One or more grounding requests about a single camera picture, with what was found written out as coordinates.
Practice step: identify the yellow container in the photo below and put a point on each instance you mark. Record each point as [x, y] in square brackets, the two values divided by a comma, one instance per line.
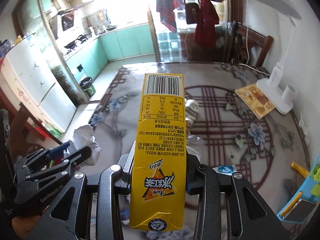
[18, 40]

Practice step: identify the plaid hanging cloth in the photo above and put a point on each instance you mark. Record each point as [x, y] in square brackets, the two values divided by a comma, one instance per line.
[165, 5]

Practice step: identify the person's left hand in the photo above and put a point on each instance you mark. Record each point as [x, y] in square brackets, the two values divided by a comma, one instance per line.
[23, 223]

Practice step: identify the yellow drink carton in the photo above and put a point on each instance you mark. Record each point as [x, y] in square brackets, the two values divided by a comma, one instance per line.
[160, 142]

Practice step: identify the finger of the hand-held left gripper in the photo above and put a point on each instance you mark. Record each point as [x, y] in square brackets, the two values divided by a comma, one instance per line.
[56, 152]
[75, 156]

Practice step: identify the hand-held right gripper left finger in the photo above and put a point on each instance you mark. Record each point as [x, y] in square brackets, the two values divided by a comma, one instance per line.
[126, 166]

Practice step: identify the red hanging garment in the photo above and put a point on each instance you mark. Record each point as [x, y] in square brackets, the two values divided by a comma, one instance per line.
[206, 25]

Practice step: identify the black wok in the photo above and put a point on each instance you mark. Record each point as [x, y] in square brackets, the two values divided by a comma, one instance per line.
[82, 38]
[71, 44]

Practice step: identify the blue plastic toy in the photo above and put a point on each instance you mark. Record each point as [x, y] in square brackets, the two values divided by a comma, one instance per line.
[300, 197]

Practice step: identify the dark wooden chair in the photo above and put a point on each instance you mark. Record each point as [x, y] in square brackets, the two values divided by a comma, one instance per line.
[262, 42]

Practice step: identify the white desk lamp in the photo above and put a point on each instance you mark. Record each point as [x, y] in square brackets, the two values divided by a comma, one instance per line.
[270, 85]

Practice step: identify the white spray bottle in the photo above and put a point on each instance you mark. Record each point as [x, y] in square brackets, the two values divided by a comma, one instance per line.
[92, 31]

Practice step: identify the blue white wrapper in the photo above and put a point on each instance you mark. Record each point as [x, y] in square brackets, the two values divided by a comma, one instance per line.
[226, 169]

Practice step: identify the crumpled foil wrapper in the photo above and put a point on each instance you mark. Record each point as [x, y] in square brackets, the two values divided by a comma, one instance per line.
[192, 110]

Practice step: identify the range hood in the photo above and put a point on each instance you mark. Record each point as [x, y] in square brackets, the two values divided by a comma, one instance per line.
[66, 21]

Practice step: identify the floral patterned tablecloth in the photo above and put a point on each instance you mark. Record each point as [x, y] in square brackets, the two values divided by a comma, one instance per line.
[225, 130]

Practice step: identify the dark shoulder bag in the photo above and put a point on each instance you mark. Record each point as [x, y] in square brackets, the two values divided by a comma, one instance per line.
[192, 13]

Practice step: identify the dark wooden chair carved back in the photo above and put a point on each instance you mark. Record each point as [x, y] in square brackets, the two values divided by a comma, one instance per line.
[23, 122]

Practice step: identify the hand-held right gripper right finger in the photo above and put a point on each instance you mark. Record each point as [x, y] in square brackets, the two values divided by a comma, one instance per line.
[189, 185]

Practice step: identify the white refrigerator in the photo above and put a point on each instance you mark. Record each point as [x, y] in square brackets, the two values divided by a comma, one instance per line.
[30, 80]

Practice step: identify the silver vent pipe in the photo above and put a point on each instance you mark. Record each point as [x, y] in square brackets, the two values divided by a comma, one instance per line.
[58, 3]

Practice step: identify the white paper ball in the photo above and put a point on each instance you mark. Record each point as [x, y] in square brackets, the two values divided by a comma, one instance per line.
[83, 135]

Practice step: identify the green trash bin black bag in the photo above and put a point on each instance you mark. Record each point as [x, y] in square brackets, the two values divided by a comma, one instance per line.
[87, 87]

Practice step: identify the yellow plastic piece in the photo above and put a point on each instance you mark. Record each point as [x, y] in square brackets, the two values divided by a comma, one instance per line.
[300, 168]

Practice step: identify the teal lower kitchen cabinets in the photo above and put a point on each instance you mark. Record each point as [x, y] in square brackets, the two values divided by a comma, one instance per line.
[125, 42]

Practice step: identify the crushed clear plastic bottle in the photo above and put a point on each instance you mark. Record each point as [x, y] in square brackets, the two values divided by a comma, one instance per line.
[196, 145]

